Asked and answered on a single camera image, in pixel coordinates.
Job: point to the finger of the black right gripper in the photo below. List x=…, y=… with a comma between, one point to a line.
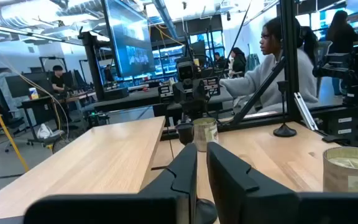
x=201, y=91
x=178, y=93

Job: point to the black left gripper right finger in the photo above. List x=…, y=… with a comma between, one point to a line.
x=244, y=193

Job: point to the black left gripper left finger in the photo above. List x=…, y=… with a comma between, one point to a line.
x=179, y=186

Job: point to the black metal candlestick holder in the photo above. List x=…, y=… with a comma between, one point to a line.
x=284, y=130

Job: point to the glass jar candle with label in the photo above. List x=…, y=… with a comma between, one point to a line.
x=343, y=174
x=205, y=135

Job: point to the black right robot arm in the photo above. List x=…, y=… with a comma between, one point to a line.
x=193, y=110

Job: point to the person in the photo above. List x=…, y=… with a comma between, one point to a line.
x=342, y=34
x=238, y=62
x=269, y=84
x=57, y=79
x=218, y=59

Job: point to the grey desk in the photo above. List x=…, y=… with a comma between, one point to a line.
x=135, y=99

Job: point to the large black monitor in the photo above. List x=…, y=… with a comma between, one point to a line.
x=130, y=40

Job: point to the silver metal bar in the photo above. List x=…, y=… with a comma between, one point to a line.
x=304, y=112

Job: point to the black equipment box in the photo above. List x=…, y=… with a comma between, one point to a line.
x=343, y=126

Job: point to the dark work desk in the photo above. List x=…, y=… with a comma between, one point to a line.
x=48, y=101

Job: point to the white plastic bag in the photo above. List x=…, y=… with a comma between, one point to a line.
x=44, y=132

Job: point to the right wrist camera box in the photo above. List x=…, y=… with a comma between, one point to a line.
x=186, y=71

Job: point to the black monitor stand post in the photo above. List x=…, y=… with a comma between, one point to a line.
x=92, y=65

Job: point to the black camera mount rig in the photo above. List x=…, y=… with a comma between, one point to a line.
x=353, y=68

